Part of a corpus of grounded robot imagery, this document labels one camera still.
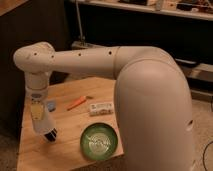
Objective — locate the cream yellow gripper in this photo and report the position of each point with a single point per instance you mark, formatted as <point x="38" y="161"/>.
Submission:
<point x="37" y="111"/>

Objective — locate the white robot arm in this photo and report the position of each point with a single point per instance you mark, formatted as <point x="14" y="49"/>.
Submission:
<point x="152" y="99"/>

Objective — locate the black whiteboard eraser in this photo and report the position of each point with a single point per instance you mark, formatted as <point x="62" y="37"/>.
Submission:
<point x="51" y="136"/>

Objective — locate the blue sponge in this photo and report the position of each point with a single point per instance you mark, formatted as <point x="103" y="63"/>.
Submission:
<point x="51" y="106"/>

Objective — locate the wooden table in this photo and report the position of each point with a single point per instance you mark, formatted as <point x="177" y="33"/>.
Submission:
<point x="37" y="154"/>

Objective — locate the white rectangular box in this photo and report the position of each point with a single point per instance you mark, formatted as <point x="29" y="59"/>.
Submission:
<point x="101" y="108"/>

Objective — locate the green bowl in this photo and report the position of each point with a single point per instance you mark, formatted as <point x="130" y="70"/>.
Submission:
<point x="98" y="142"/>

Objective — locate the metal pole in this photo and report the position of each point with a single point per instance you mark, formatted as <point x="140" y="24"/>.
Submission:
<point x="82" y="38"/>

